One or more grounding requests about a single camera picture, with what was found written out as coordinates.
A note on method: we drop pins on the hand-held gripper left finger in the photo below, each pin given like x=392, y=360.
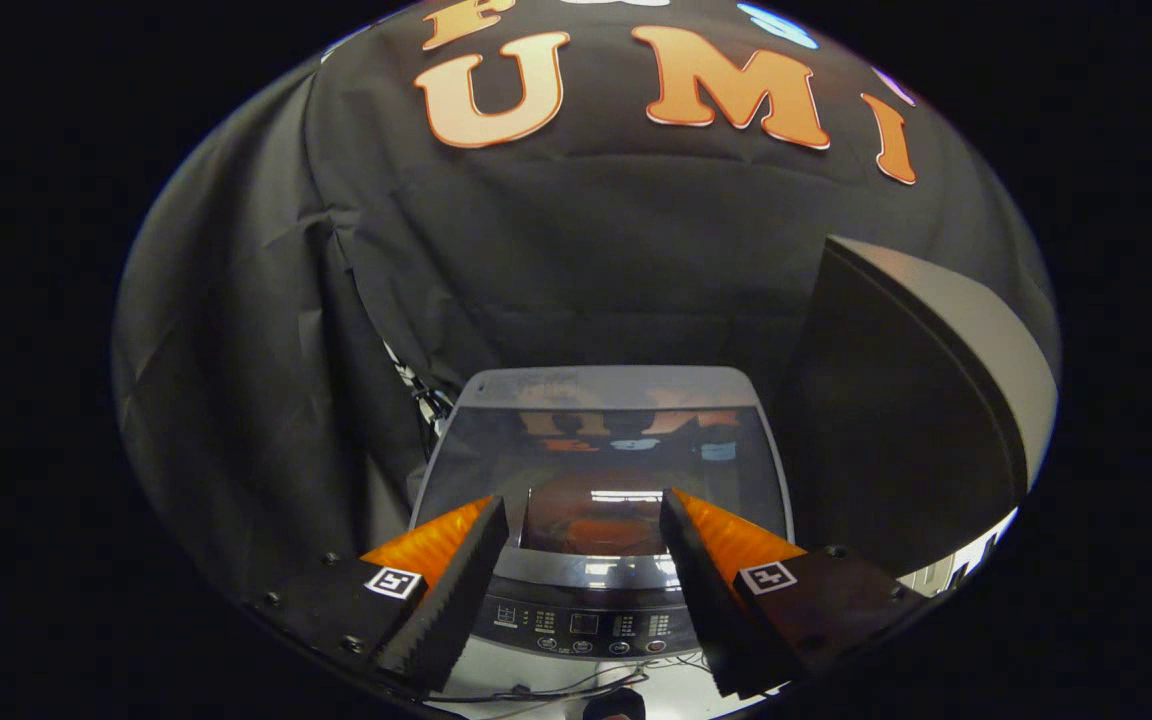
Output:
x=456, y=610

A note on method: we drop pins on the grey washing machine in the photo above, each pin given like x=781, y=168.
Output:
x=586, y=625

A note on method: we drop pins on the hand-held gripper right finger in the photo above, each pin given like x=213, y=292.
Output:
x=706, y=610

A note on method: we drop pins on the white panel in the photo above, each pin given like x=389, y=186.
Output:
x=966, y=555

